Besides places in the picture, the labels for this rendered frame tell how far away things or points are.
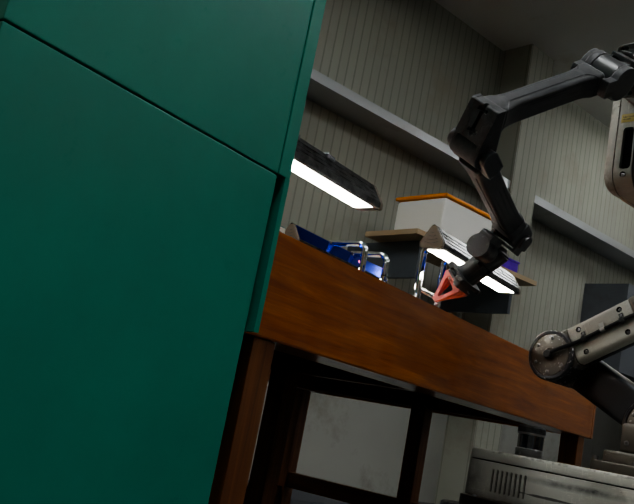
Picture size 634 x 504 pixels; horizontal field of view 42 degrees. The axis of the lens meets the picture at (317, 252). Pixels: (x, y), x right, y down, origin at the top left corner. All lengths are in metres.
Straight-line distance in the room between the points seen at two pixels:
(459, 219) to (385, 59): 1.30
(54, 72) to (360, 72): 4.46
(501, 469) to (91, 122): 1.28
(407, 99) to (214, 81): 4.52
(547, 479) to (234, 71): 1.13
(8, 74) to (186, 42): 0.30
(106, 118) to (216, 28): 0.26
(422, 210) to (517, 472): 3.16
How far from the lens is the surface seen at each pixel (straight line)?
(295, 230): 2.85
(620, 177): 2.06
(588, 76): 1.85
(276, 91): 1.37
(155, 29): 1.20
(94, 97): 1.11
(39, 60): 1.07
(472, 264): 2.00
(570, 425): 2.76
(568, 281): 7.20
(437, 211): 4.89
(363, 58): 5.50
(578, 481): 1.89
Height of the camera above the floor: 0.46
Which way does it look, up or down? 12 degrees up
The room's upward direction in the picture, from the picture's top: 11 degrees clockwise
